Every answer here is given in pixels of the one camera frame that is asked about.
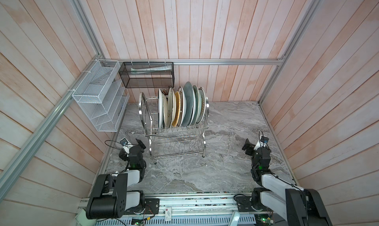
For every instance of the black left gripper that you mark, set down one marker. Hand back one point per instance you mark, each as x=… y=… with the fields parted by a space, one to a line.
x=124 y=156

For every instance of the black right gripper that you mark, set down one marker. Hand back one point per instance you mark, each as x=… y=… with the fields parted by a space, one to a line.
x=250 y=147

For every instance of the stainless steel dish rack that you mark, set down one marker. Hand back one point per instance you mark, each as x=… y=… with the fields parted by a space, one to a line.
x=173 y=141

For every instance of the black round plate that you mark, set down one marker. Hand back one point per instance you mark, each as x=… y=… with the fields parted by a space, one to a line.
x=165 y=112

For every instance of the green rim lettered plate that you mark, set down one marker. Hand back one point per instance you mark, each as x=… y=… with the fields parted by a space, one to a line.
x=161 y=116

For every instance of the cream floral plate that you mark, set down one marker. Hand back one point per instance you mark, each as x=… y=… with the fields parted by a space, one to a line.
x=171 y=106

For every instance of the yellow woven coaster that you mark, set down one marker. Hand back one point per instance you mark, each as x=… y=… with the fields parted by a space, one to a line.
x=177 y=110

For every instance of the orange sunburst plate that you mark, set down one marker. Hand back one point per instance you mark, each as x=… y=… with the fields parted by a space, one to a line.
x=183 y=105
x=204 y=104

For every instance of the white green clover plate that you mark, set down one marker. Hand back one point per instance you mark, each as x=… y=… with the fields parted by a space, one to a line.
x=197 y=106

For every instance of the large teal plate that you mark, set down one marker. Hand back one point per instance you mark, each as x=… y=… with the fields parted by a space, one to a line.
x=189 y=94

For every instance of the light blue flower plate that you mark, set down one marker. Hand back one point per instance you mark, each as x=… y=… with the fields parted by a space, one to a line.
x=198 y=119

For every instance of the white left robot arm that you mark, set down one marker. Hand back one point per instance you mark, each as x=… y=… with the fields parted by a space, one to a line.
x=110 y=197

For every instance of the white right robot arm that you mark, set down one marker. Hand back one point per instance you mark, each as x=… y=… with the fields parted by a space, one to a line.
x=295 y=205

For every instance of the bundle of pens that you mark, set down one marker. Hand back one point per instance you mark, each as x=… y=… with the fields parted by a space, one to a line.
x=166 y=91

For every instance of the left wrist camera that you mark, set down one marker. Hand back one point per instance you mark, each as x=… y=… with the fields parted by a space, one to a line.
x=126 y=145

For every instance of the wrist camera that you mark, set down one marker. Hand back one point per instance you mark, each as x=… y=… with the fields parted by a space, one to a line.
x=262 y=143
x=126 y=145

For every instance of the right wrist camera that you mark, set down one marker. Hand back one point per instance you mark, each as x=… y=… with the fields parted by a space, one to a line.
x=262 y=143

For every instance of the white wire mesh shelf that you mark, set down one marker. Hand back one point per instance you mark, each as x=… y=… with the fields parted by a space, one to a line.
x=101 y=97

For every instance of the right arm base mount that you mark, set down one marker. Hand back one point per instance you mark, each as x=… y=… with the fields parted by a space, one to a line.
x=244 y=204

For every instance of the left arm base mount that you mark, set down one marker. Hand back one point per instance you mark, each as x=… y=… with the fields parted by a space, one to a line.
x=147 y=206

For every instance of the black mesh wall basket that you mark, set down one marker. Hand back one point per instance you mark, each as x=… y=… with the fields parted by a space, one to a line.
x=149 y=74

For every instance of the aluminium front rail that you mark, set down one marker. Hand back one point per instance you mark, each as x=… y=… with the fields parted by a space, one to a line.
x=189 y=209

